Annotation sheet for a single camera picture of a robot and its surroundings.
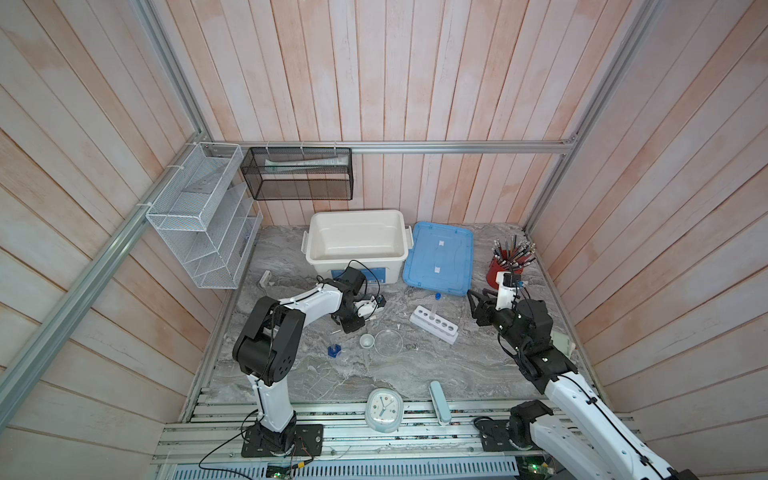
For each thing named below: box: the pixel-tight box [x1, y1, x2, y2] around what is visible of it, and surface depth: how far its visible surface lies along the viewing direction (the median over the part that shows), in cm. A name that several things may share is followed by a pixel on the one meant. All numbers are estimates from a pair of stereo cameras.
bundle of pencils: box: [491, 235, 536, 270], surface depth 94 cm
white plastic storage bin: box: [301, 210, 414, 284], surface depth 106 cm
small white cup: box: [360, 333, 375, 349], surface depth 90 cm
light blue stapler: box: [428, 381, 452, 426], surface depth 78 cm
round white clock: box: [365, 387, 404, 433], surface depth 78 cm
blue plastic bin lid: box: [403, 221, 475, 297], surface depth 113 cm
